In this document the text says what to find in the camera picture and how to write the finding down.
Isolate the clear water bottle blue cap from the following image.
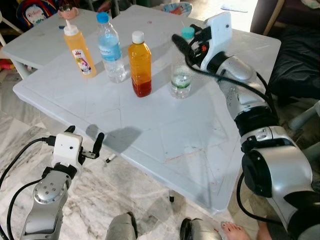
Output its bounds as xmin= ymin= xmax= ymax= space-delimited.
xmin=96 ymin=12 xmax=129 ymax=84

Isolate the grey left robot leg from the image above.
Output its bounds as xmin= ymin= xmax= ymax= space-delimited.
xmin=105 ymin=212 xmax=139 ymax=240

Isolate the bare person foot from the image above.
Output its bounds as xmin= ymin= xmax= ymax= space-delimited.
xmin=220 ymin=222 xmax=252 ymax=240

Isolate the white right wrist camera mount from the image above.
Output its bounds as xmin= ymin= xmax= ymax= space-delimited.
xmin=202 ymin=11 xmax=232 ymax=64

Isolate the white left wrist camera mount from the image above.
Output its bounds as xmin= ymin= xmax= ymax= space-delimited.
xmin=52 ymin=132 xmax=84 ymax=169

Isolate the pale green plastic stool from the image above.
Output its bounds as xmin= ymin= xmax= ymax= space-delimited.
xmin=287 ymin=102 xmax=320 ymax=132

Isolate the patterned blue plate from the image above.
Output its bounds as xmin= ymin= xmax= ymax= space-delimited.
xmin=162 ymin=1 xmax=194 ymax=17

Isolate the black cushioned seat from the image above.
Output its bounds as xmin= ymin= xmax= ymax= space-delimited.
xmin=267 ymin=25 xmax=320 ymax=107

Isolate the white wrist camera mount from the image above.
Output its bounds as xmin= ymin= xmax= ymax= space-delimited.
xmin=52 ymin=132 xmax=84 ymax=169
xmin=202 ymin=11 xmax=232 ymax=64

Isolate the grey robot leg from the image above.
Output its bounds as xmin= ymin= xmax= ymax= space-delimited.
xmin=105 ymin=212 xmax=139 ymax=240
xmin=179 ymin=217 xmax=224 ymax=240

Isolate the colourful printed bag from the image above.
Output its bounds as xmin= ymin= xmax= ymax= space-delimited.
xmin=15 ymin=0 xmax=59 ymax=29

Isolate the orange juice bottle white cap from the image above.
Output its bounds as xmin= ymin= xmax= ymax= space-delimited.
xmin=127 ymin=31 xmax=153 ymax=98

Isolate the grey right robot leg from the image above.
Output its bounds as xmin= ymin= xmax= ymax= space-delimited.
xmin=179 ymin=217 xmax=224 ymax=240

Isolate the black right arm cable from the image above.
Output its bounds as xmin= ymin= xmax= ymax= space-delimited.
xmin=185 ymin=54 xmax=277 ymax=119

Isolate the orange sauce squeeze bottle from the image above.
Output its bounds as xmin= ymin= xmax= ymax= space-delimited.
xmin=63 ymin=19 xmax=98 ymax=79

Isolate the clear bottle with teal cap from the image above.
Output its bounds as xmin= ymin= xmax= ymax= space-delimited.
xmin=170 ymin=26 xmax=196 ymax=100

